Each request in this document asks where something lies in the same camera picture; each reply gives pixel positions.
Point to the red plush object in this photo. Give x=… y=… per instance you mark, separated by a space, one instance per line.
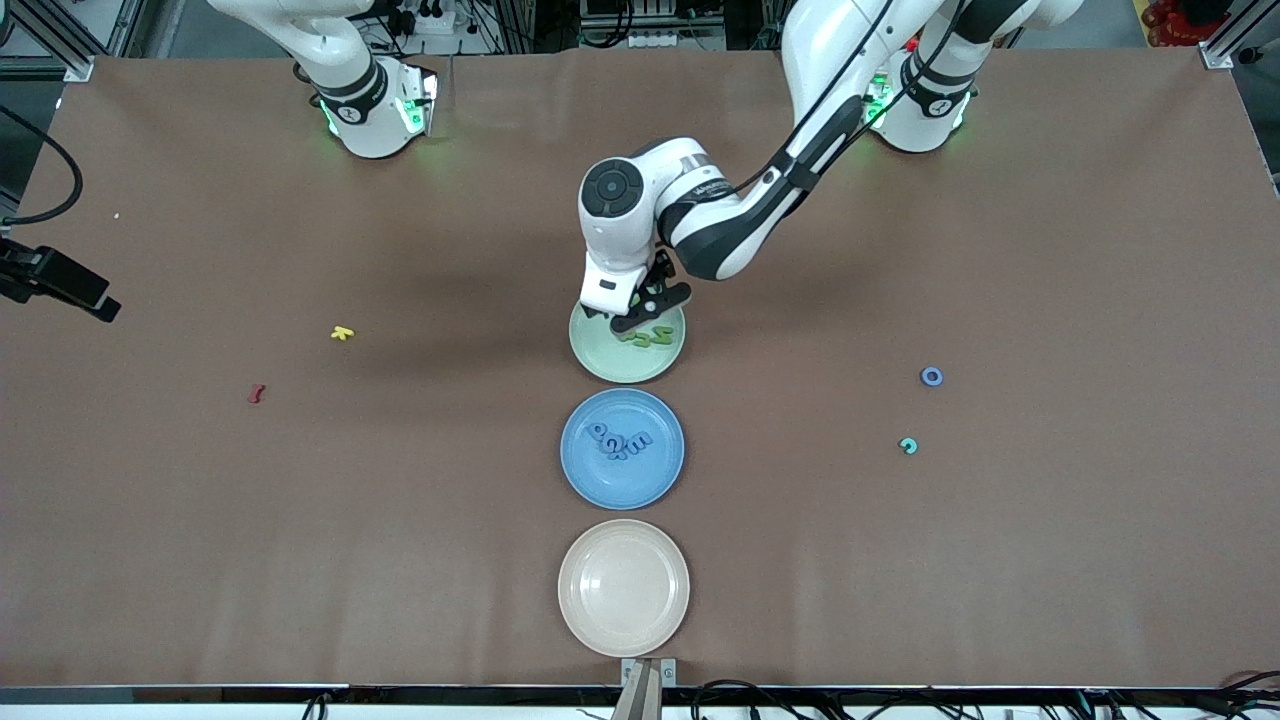
x=1175 y=12

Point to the blue foam letter G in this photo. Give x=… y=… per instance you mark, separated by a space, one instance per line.
x=606 y=447

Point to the blue plate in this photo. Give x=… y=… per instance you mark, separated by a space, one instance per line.
x=620 y=485

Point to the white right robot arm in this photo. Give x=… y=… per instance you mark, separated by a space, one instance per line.
x=365 y=110

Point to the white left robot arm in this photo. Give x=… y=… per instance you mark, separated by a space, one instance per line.
x=850 y=60

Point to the blue foam letter O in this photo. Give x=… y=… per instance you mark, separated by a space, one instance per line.
x=923 y=377

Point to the brown table cover sheet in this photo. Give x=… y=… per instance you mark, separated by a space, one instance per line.
x=300 y=560

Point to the beige plate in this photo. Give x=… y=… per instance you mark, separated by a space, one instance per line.
x=623 y=588

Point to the green plate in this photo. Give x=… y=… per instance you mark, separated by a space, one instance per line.
x=610 y=360

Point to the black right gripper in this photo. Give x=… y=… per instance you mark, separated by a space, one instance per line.
x=14 y=267

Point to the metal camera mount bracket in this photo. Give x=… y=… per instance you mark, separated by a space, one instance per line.
x=648 y=690

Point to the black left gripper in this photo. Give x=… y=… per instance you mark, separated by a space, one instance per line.
x=661 y=272

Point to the green foam letter u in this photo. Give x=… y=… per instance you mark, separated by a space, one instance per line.
x=664 y=340

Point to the white power strip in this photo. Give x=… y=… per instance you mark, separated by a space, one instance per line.
x=430 y=20
x=670 y=40

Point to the blue foam letter E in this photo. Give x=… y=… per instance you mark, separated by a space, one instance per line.
x=638 y=440

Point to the aluminium frame post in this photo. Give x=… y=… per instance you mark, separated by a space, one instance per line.
x=1215 y=55
x=80 y=68

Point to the blue foam letter a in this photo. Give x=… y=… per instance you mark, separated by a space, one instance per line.
x=592 y=431

